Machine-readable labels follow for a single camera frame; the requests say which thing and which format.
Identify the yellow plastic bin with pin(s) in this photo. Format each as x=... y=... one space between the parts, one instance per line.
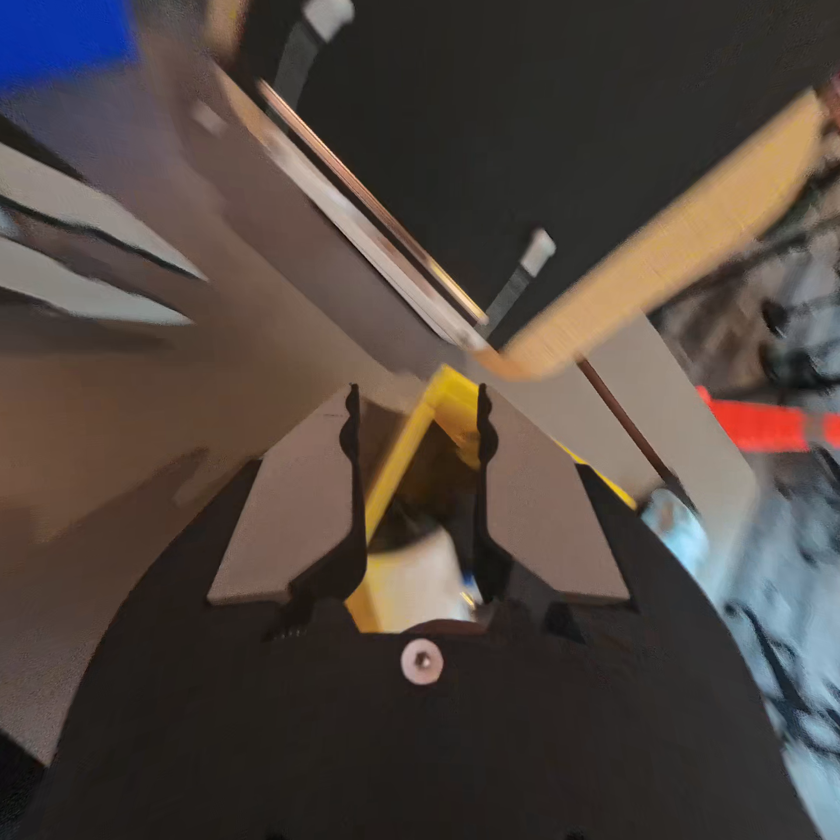
x=400 y=459

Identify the black board with wooden edge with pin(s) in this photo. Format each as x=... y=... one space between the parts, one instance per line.
x=525 y=131

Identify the blue plastic bin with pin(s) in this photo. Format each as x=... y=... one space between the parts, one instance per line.
x=59 y=39

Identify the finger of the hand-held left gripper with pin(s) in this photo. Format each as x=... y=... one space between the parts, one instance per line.
x=65 y=275
x=72 y=197

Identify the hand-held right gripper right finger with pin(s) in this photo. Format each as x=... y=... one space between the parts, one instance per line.
x=544 y=525

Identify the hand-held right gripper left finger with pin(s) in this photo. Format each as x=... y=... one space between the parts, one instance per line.
x=295 y=518

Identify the red strip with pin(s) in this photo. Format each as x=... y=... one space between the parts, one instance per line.
x=761 y=426

